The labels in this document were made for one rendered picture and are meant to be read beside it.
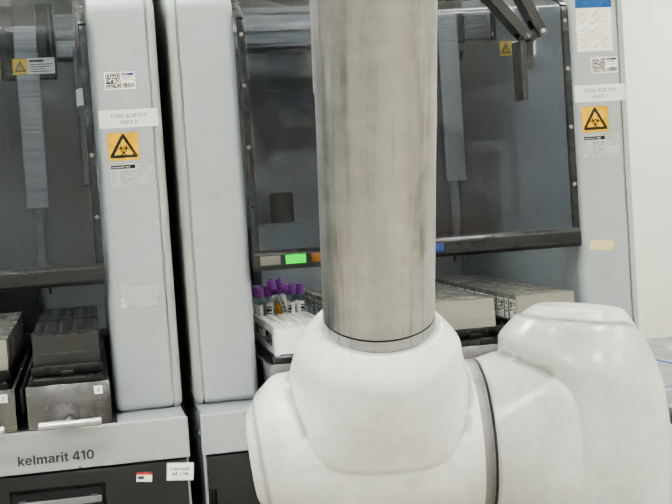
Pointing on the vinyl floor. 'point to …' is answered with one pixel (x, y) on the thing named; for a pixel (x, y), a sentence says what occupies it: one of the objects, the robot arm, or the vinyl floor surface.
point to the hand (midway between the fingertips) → (466, 94)
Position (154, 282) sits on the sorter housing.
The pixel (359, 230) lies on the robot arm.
